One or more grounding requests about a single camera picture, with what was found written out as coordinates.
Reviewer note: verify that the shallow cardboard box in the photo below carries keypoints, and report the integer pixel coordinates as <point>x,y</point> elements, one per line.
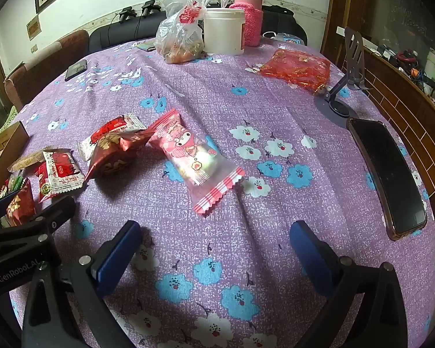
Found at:
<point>3,141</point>

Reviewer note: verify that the wooden sideboard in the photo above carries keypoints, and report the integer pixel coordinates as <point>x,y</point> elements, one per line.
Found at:
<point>402,116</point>

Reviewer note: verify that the wooden framed glass door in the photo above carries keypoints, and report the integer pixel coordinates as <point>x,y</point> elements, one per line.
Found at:
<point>348,7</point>

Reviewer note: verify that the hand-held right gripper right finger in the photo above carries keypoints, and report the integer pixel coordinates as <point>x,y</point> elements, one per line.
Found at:
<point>308,257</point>

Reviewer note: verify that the grey folding phone stand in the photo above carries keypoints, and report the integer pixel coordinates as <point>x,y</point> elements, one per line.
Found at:
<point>357,54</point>

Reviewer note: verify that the white and red snack packet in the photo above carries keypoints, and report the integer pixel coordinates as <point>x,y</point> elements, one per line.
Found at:
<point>60,170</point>

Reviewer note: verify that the black gripper on sofa back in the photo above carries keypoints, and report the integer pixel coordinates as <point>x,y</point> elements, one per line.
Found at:
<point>150,7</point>
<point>127,13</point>

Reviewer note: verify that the red and gold snack packet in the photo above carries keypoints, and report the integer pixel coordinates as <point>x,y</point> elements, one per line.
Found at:
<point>20,205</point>

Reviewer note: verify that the beige snack packet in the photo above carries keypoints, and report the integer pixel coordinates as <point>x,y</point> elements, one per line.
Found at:
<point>27,160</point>

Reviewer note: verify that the brown armchair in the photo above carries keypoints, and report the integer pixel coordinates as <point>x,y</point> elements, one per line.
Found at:
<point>40,69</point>

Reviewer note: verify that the small wall plaque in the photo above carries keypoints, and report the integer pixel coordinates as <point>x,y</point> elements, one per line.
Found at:
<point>33,27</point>

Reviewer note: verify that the white snack packet red print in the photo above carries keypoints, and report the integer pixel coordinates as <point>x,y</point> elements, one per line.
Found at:
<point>130,121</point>

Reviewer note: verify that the small flat packet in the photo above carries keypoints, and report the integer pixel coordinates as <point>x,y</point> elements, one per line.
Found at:
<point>146,46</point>

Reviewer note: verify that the white plastic bucket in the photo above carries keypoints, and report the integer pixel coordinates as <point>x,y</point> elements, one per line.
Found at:
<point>223,32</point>

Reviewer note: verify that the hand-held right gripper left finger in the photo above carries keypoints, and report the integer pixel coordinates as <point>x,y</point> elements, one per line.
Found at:
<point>116,253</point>

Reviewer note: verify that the black leather sofa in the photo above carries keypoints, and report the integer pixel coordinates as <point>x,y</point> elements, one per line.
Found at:
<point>123,34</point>

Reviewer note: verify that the pink cartoon snack packet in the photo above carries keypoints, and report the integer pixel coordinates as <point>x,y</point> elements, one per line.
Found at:
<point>188,152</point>

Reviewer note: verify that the bottle in pink knitted sleeve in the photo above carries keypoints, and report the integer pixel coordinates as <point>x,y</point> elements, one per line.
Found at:
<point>253,18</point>

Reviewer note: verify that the dark red foil snack packet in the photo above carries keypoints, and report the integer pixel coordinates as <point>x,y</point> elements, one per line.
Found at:
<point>110,152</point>

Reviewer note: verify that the red mesh bag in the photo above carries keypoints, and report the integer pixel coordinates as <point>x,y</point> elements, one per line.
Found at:
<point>293,67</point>

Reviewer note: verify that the large black smartphone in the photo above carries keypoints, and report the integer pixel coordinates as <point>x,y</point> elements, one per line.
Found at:
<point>388,177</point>

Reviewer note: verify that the purple floral tablecloth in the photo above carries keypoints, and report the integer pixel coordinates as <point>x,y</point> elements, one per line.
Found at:
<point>239,116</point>

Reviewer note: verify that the blue card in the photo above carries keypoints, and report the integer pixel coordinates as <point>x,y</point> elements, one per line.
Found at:
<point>289,38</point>

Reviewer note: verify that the small black smartphone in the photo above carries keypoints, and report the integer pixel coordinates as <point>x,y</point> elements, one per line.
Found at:
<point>76,69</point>

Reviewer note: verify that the clear plastic bag of snacks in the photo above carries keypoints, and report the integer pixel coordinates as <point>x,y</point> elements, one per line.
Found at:
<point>177,36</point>

